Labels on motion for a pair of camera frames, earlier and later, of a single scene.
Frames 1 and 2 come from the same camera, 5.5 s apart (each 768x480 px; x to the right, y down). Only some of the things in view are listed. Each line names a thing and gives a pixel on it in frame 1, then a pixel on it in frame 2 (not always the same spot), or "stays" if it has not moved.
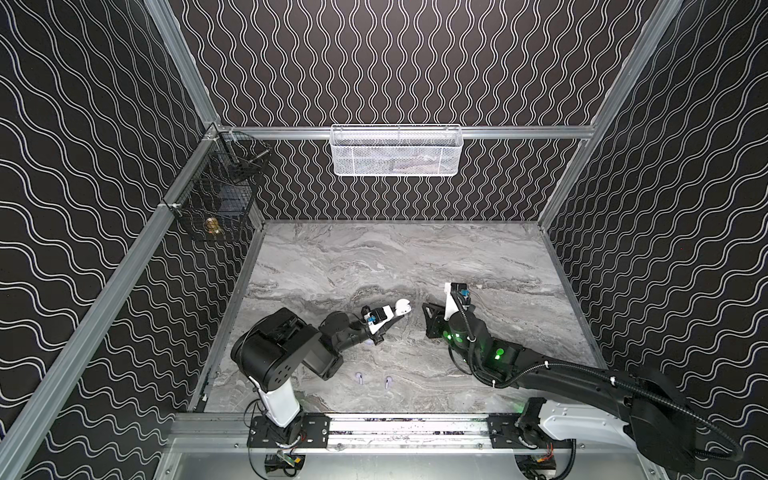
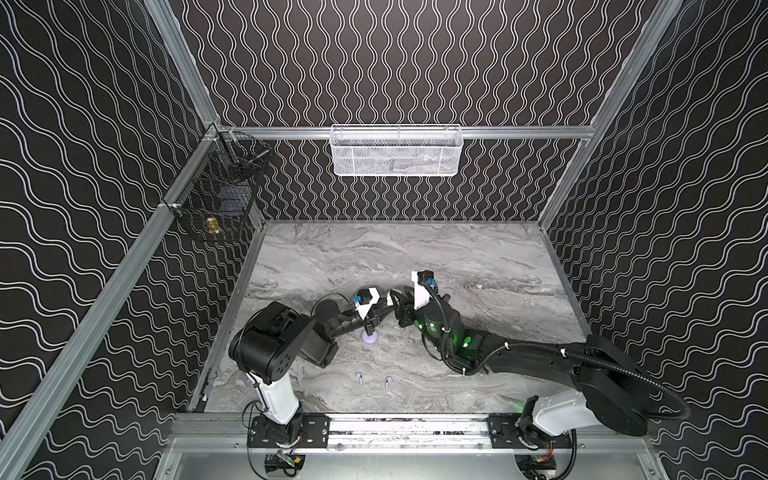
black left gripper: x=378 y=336 to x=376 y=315
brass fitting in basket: x=213 y=227 stays
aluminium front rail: x=224 y=433 stays
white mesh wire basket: x=396 y=150 stays
